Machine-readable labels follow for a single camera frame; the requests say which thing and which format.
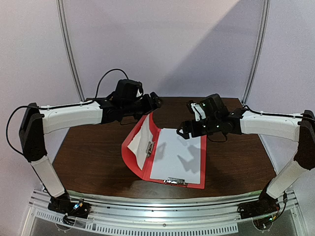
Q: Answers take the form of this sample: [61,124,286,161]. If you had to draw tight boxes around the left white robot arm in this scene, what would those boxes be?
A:
[19,92,162,213]

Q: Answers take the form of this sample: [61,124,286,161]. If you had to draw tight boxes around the right aluminium corner post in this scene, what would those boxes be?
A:
[241,0,270,105]

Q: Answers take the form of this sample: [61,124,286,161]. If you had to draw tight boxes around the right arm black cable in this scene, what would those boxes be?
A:
[206,132,228,143]

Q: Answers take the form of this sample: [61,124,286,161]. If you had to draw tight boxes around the metal spine folder clip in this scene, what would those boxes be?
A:
[146,141,156,158]

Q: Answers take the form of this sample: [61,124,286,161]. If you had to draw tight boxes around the red file folder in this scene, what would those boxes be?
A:
[121,113,207,189]

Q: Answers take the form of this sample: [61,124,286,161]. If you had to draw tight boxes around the metal bottom folder clip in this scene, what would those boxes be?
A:
[163,177,187,186]

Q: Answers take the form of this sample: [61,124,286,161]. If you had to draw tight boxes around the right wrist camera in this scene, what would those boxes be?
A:
[187,93,229,121]

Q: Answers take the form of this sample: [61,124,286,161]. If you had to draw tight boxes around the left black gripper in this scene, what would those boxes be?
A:
[123,92,164,120]

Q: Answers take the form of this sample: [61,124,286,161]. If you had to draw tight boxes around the left aluminium corner post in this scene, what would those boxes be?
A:
[56,0,85,101]

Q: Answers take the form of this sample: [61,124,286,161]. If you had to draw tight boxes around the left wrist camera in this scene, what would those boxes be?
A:
[112,79,143,105]

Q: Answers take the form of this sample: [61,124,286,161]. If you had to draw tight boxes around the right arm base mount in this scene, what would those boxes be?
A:
[237,192,287,231]

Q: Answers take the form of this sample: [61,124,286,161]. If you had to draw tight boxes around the large white paper sheet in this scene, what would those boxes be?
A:
[150,128,201,184]

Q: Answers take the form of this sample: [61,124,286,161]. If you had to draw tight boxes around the small white paper sheet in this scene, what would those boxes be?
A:
[127,115,153,170]

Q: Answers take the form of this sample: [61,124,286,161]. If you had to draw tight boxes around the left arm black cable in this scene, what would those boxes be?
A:
[94,68,129,99]

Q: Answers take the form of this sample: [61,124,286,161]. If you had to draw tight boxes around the aluminium corner post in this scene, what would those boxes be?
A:
[56,0,85,101]
[241,0,270,105]

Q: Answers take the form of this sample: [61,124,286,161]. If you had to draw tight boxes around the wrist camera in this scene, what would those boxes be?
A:
[187,93,229,121]
[112,79,143,105]

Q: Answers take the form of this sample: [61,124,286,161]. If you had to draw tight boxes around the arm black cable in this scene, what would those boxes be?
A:
[206,132,228,143]
[94,68,129,99]

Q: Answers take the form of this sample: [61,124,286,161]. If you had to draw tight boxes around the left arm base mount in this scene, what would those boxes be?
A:
[48,192,91,226]

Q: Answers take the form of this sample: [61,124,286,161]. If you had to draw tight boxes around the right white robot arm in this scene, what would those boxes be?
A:
[176,108,315,214]

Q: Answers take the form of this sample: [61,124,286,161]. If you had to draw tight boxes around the aluminium front rail frame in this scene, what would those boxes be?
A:
[22,190,308,236]

